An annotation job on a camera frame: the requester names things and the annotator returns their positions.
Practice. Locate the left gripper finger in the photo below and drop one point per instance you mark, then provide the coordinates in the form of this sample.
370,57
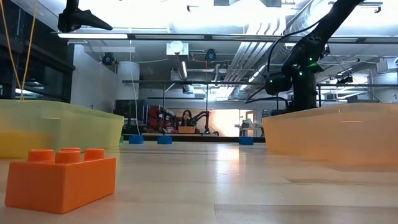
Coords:
74,21

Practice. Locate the small blue toy block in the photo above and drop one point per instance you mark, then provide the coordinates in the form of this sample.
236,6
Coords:
136,139
164,140
246,141

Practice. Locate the small green toy block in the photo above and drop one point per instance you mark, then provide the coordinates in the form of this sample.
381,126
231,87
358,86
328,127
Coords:
121,139

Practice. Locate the small orange toy block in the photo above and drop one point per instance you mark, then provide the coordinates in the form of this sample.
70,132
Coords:
62,186

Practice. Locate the background black robot arm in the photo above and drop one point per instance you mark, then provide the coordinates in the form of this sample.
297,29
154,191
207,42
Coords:
202,118

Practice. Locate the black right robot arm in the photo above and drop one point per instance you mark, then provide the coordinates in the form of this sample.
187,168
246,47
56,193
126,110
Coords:
326,28

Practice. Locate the long ceiling light strip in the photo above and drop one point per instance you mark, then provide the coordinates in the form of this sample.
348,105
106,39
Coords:
93,35

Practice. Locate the round blue ceiling device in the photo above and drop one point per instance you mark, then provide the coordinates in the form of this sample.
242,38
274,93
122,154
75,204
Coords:
108,59
211,55

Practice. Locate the orange translucent plastic bin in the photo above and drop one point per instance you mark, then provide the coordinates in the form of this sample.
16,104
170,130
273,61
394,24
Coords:
326,140

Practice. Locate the white cylindrical tank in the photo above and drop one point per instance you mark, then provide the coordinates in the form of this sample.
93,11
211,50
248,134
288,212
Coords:
127,81

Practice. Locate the white square ceiling fixture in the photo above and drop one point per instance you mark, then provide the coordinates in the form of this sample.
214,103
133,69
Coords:
177,47

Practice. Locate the yellow translucent plastic bin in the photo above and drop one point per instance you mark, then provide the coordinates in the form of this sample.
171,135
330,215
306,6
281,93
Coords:
87,130

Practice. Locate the person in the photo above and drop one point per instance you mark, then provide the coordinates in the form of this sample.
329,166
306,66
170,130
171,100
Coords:
186,118

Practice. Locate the brown cardboard box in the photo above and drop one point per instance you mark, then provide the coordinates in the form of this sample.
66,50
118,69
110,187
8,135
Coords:
186,129

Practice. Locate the red background machine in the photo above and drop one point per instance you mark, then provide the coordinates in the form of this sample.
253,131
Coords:
157,118

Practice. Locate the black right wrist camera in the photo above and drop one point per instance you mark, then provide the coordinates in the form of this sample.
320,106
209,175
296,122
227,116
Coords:
278,83

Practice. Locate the black ceiling camera rig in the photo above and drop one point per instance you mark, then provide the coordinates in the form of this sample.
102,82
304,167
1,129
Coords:
344,80

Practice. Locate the black background workbench frame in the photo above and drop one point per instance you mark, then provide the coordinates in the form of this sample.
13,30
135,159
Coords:
217,82

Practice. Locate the black metal rig frame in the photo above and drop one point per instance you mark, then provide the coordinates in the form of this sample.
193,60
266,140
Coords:
202,138

